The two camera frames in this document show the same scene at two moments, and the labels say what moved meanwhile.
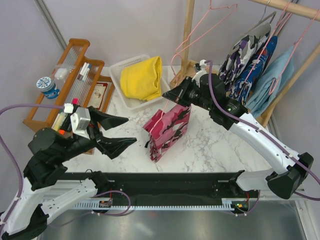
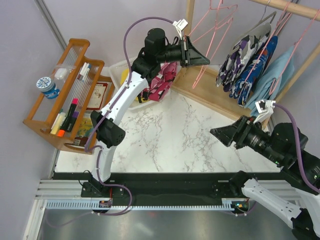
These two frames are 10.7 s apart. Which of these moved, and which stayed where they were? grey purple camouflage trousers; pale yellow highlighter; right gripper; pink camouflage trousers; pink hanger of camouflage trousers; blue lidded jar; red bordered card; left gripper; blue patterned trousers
Moved: pink hanger of camouflage trousers; right gripper; left gripper; pink camouflage trousers
Stayed: red bordered card; blue lidded jar; grey purple camouflage trousers; blue patterned trousers; pale yellow highlighter
